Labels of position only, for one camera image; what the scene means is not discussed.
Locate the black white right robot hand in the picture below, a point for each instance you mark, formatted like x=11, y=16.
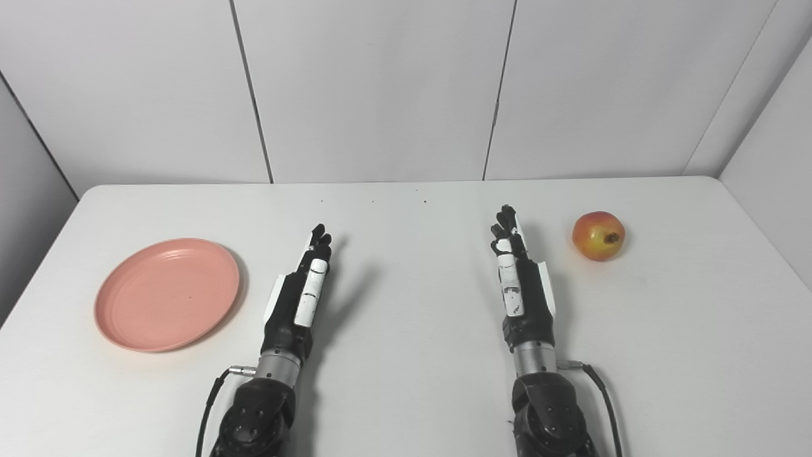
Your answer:
x=533, y=304

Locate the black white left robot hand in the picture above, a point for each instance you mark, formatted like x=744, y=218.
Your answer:
x=288, y=317

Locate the pink round plate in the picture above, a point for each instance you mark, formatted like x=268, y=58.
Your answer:
x=168, y=295

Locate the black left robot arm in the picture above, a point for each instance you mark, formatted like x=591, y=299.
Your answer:
x=257, y=416

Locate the red yellow pomegranate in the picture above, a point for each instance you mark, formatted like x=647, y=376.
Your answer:
x=593, y=238

